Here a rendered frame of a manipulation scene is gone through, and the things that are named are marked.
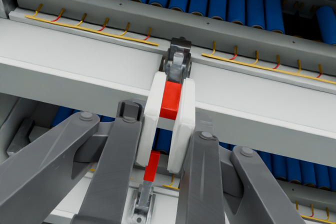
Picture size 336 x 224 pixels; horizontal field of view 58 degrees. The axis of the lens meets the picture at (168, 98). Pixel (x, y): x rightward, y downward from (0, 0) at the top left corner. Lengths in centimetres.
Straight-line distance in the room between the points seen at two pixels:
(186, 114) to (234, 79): 14
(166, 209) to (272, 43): 23
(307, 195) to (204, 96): 23
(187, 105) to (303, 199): 31
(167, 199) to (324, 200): 20
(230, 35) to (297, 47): 6
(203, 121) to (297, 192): 29
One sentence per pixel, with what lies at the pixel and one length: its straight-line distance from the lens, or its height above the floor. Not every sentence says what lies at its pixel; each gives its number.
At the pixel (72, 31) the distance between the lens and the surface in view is 29.
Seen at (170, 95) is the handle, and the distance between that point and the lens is 20.
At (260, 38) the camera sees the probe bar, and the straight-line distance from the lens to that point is 30.
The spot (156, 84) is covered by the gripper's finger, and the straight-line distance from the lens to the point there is 18.
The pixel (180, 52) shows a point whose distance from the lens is 24.
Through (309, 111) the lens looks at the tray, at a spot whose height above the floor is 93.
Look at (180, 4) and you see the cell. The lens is 31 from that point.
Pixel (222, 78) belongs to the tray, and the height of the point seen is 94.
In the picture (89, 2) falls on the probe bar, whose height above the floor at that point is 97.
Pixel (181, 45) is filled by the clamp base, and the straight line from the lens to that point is 26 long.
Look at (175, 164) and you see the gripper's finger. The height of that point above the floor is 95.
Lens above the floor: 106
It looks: 33 degrees down
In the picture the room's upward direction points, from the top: 14 degrees clockwise
